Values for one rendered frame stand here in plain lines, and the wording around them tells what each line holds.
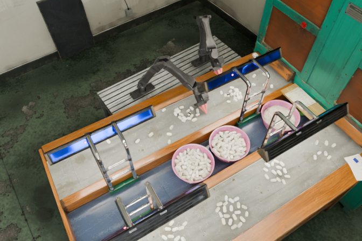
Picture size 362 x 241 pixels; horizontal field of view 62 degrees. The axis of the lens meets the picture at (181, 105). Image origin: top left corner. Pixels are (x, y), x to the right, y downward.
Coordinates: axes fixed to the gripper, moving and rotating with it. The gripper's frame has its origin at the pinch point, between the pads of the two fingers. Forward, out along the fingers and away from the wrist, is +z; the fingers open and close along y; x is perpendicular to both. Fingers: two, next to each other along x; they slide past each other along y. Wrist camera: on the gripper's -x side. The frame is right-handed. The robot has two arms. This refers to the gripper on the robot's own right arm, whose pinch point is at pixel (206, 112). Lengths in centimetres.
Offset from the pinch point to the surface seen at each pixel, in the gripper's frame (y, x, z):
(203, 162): -22.6, -18.6, 24.7
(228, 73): 13.4, -26.8, -20.3
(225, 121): 7.1, -9.2, 10.1
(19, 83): -119, 177, -93
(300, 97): 66, -17, 18
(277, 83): 64, 0, 4
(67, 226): -108, -15, 20
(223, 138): -0.5, -11.4, 19.0
